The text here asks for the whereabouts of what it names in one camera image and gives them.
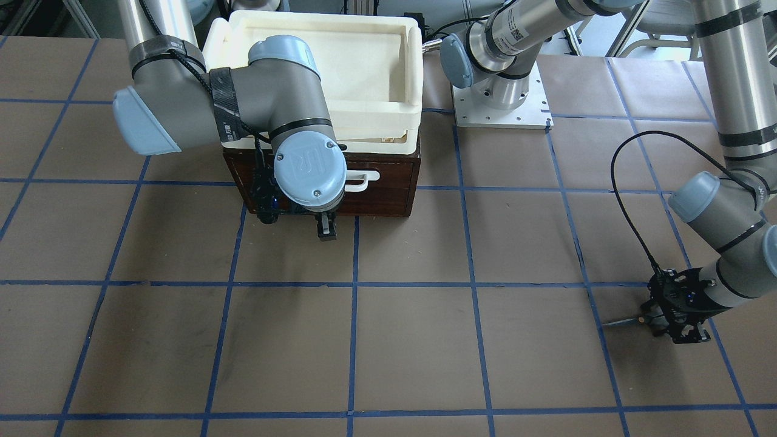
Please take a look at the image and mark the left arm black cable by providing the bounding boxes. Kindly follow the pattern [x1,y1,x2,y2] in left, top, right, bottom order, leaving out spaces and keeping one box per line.
[609,131,767,274]

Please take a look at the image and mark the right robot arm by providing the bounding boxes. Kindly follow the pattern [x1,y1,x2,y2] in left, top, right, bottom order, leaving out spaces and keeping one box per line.
[113,1,347,241]

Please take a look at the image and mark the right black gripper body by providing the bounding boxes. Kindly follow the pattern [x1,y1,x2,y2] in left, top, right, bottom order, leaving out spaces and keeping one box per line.
[288,201,341,216]

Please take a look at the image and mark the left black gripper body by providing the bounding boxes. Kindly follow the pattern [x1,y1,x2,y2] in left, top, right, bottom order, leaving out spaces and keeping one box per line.
[646,268,717,336]

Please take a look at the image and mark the cream drawer handle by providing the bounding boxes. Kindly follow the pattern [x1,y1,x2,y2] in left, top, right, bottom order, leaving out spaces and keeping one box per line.
[344,169,381,192]

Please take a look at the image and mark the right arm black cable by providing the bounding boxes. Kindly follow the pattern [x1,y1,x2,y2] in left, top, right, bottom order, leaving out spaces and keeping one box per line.
[138,0,280,224]

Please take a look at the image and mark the dark wooden drawer box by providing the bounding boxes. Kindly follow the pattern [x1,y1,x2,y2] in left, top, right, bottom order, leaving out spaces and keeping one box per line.
[222,144,421,217]

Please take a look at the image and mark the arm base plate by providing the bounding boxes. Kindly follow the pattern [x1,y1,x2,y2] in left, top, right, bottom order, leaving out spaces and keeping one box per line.
[452,64,554,129]

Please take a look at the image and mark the cream plastic tray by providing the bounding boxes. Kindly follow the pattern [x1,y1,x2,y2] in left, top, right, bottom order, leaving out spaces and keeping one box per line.
[203,10,424,155]

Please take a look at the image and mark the grey orange scissors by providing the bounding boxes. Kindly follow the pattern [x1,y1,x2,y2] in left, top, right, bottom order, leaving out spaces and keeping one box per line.
[602,315,653,328]

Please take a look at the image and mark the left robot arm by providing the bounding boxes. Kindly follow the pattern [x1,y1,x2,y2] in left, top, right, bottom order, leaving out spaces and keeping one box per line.
[438,55,722,359]

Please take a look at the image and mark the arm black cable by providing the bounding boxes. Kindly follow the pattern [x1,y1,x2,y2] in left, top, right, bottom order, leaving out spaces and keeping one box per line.
[138,0,280,224]
[609,131,767,274]

